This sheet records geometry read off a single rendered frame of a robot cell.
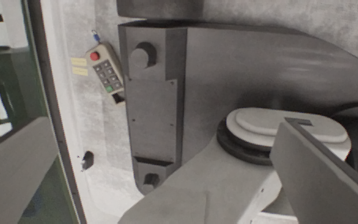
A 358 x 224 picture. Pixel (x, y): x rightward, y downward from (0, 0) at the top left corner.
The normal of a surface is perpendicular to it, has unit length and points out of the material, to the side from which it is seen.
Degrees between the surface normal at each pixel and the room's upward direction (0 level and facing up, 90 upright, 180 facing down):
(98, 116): 0
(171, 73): 45
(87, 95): 0
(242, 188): 90
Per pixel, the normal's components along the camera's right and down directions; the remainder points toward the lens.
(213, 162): 0.03, -0.88
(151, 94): -0.19, 0.47
